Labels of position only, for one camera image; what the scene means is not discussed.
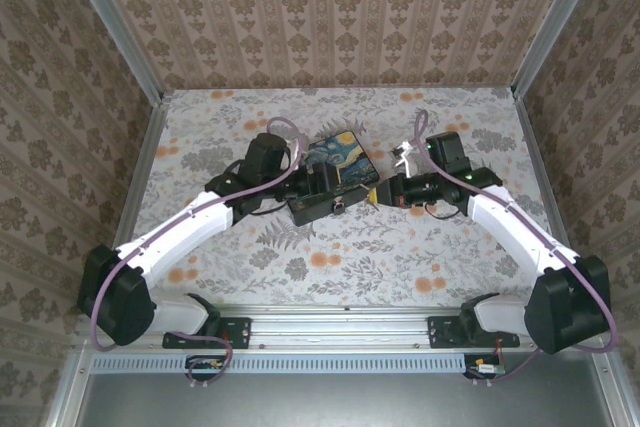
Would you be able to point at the grey metal sheet panel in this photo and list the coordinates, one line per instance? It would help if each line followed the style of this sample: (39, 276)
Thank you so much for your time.
(340, 402)

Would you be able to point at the aluminium mounting rail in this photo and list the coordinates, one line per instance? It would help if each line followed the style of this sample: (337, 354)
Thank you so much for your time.
(340, 329)

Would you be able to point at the aluminium table side rail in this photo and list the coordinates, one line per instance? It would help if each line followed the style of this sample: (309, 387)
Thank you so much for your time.
(145, 167)
(537, 162)

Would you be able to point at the small connector circuit board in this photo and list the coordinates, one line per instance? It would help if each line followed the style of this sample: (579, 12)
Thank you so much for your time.
(487, 368)
(205, 366)

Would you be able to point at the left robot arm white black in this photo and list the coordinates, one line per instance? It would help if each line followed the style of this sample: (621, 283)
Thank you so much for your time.
(190, 227)

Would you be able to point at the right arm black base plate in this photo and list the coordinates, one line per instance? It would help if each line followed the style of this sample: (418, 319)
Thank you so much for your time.
(442, 333)

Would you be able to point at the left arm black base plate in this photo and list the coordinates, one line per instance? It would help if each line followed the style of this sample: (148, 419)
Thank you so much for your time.
(235, 333)

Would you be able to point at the aluminium frame post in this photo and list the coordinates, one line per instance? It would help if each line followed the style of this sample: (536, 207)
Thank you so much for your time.
(557, 27)
(115, 27)

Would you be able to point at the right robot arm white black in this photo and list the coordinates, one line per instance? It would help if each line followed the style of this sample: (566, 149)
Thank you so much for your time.
(510, 227)

